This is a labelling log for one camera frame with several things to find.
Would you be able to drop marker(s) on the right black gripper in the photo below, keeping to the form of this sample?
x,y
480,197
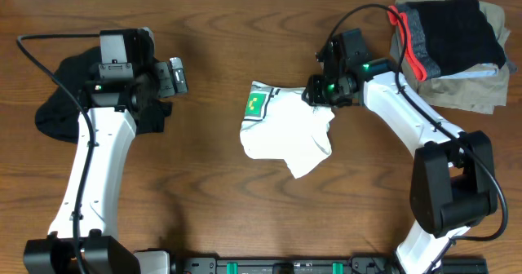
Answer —
x,y
316,97

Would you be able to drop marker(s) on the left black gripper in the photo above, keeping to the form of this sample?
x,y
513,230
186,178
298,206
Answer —
x,y
167,88

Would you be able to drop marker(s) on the white t-shirt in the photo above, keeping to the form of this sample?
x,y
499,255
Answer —
x,y
279,125

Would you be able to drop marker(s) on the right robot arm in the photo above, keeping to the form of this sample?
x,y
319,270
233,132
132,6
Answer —
x,y
453,187

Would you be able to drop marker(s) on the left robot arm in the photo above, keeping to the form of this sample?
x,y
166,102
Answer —
x,y
83,236

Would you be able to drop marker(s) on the black t-shirt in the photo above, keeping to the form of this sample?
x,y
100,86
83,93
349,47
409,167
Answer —
x,y
58,116

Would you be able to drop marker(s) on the khaki folded garment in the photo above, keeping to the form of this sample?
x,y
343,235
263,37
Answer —
x,y
478,95

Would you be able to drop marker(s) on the light blue folded garment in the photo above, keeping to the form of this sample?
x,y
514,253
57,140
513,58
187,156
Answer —
x,y
477,71

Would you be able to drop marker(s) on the black mounting rail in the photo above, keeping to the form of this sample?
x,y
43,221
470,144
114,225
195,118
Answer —
x,y
326,266

